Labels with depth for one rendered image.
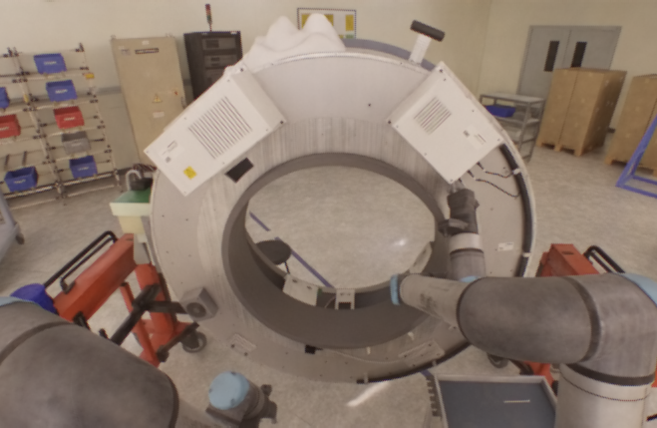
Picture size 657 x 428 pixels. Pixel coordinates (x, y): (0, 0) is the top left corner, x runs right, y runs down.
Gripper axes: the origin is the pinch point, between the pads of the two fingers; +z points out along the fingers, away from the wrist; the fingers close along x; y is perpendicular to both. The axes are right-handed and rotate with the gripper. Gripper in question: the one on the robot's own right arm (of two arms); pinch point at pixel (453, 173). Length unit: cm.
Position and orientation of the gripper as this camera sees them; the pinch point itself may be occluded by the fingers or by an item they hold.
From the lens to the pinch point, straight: 111.0
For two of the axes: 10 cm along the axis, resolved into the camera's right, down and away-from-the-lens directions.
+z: 0.6, -9.1, 4.1
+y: 8.4, 2.7, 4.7
